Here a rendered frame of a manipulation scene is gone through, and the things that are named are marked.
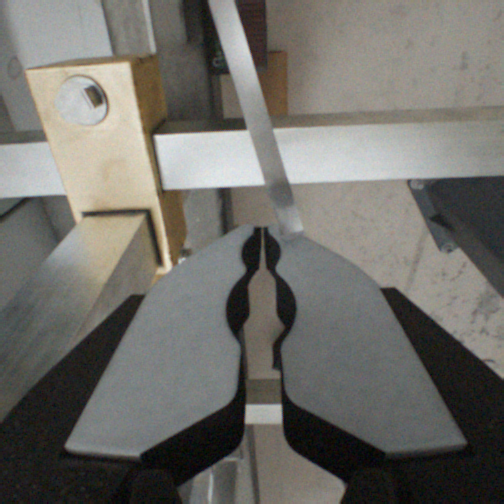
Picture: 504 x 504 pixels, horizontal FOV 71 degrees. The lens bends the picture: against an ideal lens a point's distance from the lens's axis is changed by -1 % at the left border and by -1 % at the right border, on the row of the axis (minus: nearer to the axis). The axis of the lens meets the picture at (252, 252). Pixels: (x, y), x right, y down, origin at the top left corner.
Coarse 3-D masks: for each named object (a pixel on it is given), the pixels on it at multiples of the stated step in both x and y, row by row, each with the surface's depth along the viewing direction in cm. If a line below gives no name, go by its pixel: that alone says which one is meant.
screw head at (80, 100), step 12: (72, 84) 15; (84, 84) 16; (96, 84) 16; (60, 96) 15; (72, 96) 15; (84, 96) 15; (96, 96) 16; (60, 108) 15; (72, 108) 15; (84, 108) 15; (96, 108) 16; (72, 120) 16; (84, 120) 16; (96, 120) 17
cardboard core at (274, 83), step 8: (272, 56) 83; (280, 56) 83; (272, 64) 84; (280, 64) 84; (272, 72) 85; (280, 72) 85; (264, 80) 86; (272, 80) 86; (280, 80) 86; (264, 88) 87; (272, 88) 87; (280, 88) 87; (264, 96) 88; (272, 96) 88; (280, 96) 88; (272, 104) 89; (280, 104) 89; (272, 112) 90; (280, 112) 90
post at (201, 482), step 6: (210, 468) 35; (204, 474) 32; (210, 474) 35; (198, 480) 31; (204, 480) 32; (192, 486) 31; (198, 486) 31; (204, 486) 32; (192, 492) 30; (198, 492) 30; (204, 492) 31; (192, 498) 30; (198, 498) 30; (204, 498) 31
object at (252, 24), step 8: (240, 0) 26; (248, 0) 26; (256, 0) 26; (240, 8) 27; (248, 8) 27; (256, 8) 26; (240, 16) 27; (248, 16) 27; (256, 16) 27; (248, 24) 27; (256, 24) 27; (248, 32) 27; (256, 32) 27; (248, 40) 28; (256, 40) 28; (248, 48) 28; (256, 48) 28; (256, 56) 28; (256, 64) 29; (264, 64) 29
